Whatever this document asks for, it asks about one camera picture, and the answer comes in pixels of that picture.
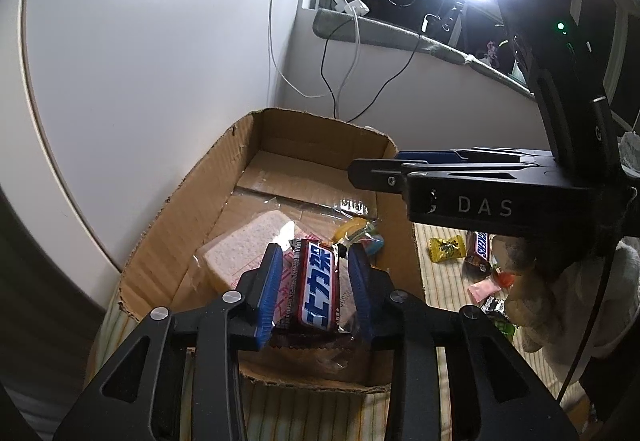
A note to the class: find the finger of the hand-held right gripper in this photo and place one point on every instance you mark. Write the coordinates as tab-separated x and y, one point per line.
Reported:
372	176
430	154

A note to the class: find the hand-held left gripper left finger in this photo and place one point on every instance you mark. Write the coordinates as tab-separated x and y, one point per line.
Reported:
267	291

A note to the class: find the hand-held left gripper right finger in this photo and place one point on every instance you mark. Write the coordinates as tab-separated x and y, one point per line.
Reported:
361	291

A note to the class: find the chocolate bar blue white label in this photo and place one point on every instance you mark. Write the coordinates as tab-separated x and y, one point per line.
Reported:
317	291

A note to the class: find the yellow candy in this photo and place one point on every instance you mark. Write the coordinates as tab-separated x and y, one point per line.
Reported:
446	249

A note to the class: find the cardboard box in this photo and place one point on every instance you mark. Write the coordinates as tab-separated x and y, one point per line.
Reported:
280	131

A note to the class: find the person's right hand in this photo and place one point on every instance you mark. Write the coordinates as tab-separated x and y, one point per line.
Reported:
575	311

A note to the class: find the colourful candy packet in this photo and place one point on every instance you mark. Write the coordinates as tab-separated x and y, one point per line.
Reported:
367	241

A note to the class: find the pale bread slice packet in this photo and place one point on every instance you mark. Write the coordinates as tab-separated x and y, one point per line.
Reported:
240	246

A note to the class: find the striped bed sheet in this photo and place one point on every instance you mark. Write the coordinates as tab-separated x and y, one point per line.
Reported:
445	286

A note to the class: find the red orange candy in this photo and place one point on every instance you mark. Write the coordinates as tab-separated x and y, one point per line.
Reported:
504	279

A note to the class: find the brown chocolate bar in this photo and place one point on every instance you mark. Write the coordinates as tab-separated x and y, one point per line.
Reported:
479	251

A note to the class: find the pink wrapped candy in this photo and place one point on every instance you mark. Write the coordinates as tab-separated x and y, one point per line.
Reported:
482	291

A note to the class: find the purple flower plant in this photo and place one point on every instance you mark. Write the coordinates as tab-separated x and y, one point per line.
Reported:
487	52

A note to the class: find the black white snack packet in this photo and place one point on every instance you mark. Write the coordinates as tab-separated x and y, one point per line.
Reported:
492	306

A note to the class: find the bright green candy wrapper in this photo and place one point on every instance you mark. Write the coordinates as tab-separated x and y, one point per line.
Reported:
505	328

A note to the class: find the grey window sill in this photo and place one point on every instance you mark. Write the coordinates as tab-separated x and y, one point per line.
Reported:
380	28

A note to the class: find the white power adapter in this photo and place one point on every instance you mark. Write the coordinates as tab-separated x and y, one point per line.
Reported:
350	3

